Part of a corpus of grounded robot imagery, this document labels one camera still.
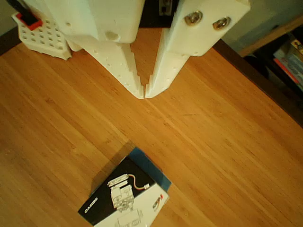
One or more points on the black and white servo box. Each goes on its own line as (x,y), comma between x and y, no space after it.
(132,205)

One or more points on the wooden ladder bookshelf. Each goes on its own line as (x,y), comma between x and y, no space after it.
(272,35)

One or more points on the white perforated base plate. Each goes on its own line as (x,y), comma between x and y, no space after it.
(45,40)

